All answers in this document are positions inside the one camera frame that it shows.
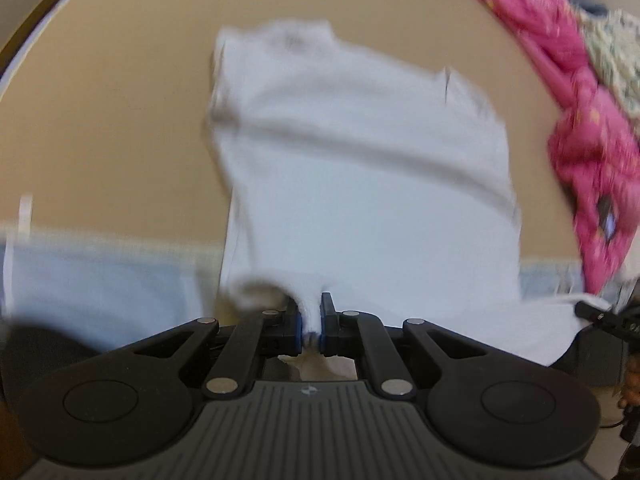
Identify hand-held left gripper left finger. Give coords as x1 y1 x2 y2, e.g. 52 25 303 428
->
125 309 305 402

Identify person's right hand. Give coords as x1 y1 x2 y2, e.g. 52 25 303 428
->
617 359 640 411

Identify white t-shirt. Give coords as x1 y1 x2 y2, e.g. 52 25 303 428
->
202 17 617 367

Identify tan bed mat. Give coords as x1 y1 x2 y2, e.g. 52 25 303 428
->
0 0 587 263

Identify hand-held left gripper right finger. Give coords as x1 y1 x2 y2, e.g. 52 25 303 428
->
319 291 502 401

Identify light floral garment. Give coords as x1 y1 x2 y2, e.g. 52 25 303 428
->
575 2 640 123

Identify pink patterned garment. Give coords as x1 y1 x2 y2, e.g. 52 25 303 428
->
450 0 640 297

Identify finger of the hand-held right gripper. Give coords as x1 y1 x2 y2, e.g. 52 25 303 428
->
574 300 640 347

